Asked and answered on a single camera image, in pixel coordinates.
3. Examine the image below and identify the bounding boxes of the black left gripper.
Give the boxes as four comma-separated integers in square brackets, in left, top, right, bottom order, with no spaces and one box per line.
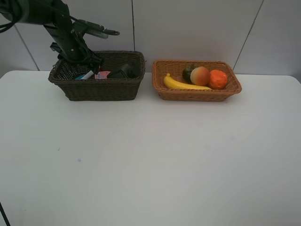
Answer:
[44,18,103,74]

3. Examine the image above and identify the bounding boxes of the pink bottle white cap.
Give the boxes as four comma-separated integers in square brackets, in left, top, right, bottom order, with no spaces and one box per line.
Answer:
[95,71,111,80]

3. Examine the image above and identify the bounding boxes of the white marker pink caps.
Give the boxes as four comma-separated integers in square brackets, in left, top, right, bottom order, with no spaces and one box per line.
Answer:
[80,71,94,80]

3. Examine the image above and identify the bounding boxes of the dark green pump bottle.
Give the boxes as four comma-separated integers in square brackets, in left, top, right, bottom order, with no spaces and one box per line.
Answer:
[107,64,140,79]

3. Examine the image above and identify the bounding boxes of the yellow banana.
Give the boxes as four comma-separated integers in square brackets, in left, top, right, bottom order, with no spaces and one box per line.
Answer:
[164,73,211,90]

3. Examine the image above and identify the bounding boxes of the dark purple mangosteen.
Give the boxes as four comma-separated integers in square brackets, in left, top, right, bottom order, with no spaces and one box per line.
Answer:
[182,64,196,84]

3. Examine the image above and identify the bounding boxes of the red yellow peach fruit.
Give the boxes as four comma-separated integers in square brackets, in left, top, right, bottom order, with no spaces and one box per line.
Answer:
[190,66,210,86]

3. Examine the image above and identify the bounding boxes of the orange mandarin fruit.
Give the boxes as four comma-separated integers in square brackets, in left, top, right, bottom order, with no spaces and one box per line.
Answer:
[208,70,228,89]

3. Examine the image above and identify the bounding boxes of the black felt whiteboard eraser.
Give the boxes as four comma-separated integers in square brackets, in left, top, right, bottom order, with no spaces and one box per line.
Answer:
[75,74,85,80]

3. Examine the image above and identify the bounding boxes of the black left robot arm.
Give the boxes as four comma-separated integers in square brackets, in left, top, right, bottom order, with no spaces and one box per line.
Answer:
[0,0,104,73]

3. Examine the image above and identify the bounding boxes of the dark brown wicker basket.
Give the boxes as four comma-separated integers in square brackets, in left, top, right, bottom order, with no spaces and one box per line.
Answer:
[48,50,145,101]

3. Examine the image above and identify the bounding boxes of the light orange wicker basket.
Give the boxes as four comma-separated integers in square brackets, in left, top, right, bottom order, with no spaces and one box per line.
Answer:
[152,60,242,102]

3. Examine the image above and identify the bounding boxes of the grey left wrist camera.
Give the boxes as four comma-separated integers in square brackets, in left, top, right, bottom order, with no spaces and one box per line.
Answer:
[72,20,120,39]

